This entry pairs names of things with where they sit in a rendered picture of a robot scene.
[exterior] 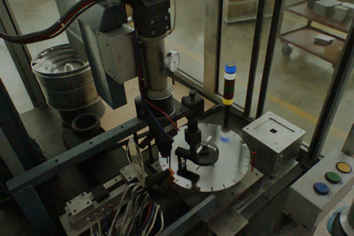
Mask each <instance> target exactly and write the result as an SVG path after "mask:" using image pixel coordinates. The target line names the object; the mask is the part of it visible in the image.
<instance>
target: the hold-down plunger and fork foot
mask: <svg viewBox="0 0 354 236"><path fill-rule="evenodd" d="M174 152H175V155H176V156H177V160H178V163H179V164H180V165H181V158H183V159H184V160H185V162H186V160H191V161H193V162H198V161H199V159H200V154H198V153H196V145H194V146H192V147H190V150H188V149H185V148H182V147H179V146H178V147H177V148H176V149H175V151H174Z"/></svg>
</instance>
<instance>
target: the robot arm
mask: <svg viewBox="0 0 354 236"><path fill-rule="evenodd" d="M327 230H328V232H329V233H330V235H331V236H354V197H353V200H352V202H351V204H346V205H344V206H342V207H340V208H338V209H336V210H335V211H334V212H333V213H332V215H331V216H330V217H329V218H328V221H327Z"/></svg>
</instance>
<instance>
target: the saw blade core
mask: <svg viewBox="0 0 354 236"><path fill-rule="evenodd" d="M187 127H188V126H187V125H186V126H183V127H181V128H179V130H180V131H178V134H177V135H176V136H175V137H174V140H175V141H174V142H173V144H172V145H173V149H172V150H171V169H172V170H173V171H174V172H175V174H174V175H173V176H172V177H169V178H170V179H171V180H172V181H173V182H174V183H175V184H177V185H179V186H182V187H184V188H186V187H187V189H190V190H194V191H199V187H200V192H212V189H211V188H213V191H221V190H224V189H227V188H229V187H231V186H233V185H235V184H236V183H238V182H239V181H240V180H241V179H242V177H243V176H244V175H245V174H246V172H247V171H248V169H249V165H250V161H251V158H250V157H251V156H250V152H249V149H248V147H247V145H245V146H242V145H244V144H246V143H245V142H244V141H243V139H242V138H241V137H240V136H239V135H237V134H236V133H235V132H233V131H231V130H230V129H228V128H226V127H223V126H221V125H218V126H217V124H208V125H207V124H206V123H198V127H199V128H200V129H201V131H202V140H207V138H208V137H209V136H211V139H210V141H209V142H212V143H214V144H215V145H216V146H217V147H218V149H219V157H218V159H217V160H216V161H215V162H214V163H212V164H207V165H201V164H197V163H195V162H193V161H191V160H186V162H185V163H183V164H181V165H180V164H179V163H178V160H177V156H176V155H175V152H174V151H175V149H176V148H177V147H178V146H179V147H182V148H185V149H188V150H189V148H190V145H189V144H188V143H187V142H186V141H185V133H184V129H185V128H187ZM226 130H227V131H226ZM234 135H235V136H234ZM246 157H247V158H246ZM159 162H160V165H161V168H162V170H163V171H164V170H165V169H167V168H169V157H168V164H167V161H166V158H162V157H161V156H160V152H159ZM164 165H165V166H164ZM240 173H241V174H240ZM177 180H178V181H177ZM233 180H234V181H233ZM187 185H188V186H187ZM223 185H224V187H225V188H224V187H223Z"/></svg>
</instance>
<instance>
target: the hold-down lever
mask: <svg viewBox="0 0 354 236"><path fill-rule="evenodd" d="M222 110H223V106H222V105H220V104H219V105H217V106H216V107H213V108H211V110H210V111H208V112H207V113H205V114H204V115H202V116H200V117H199V120H200V121H202V120H204V119H205V118H207V117H208V116H210V115H212V114H216V113H218V112H220V111H222Z"/></svg>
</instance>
